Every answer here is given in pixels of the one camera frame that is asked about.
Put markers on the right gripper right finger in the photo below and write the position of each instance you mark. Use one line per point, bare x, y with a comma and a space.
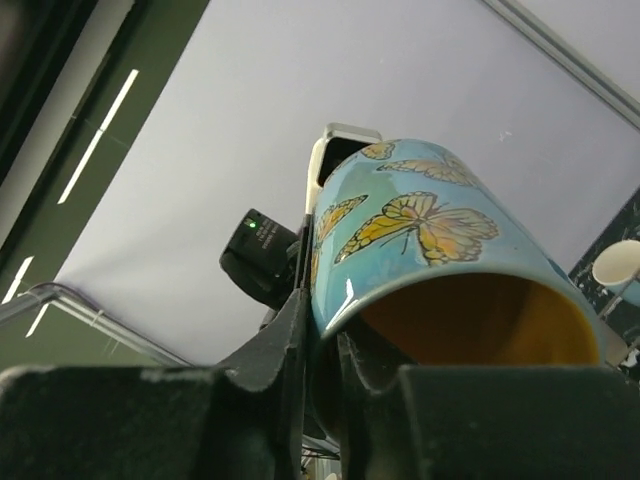
405, 421

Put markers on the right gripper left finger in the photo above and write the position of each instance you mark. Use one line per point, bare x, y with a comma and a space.
239, 419

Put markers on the blue butterfly mug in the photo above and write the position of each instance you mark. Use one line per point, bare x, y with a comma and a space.
408, 242

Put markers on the light blue mug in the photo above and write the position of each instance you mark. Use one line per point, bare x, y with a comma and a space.
617, 263

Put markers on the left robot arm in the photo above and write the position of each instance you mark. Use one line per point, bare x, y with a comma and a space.
260, 258

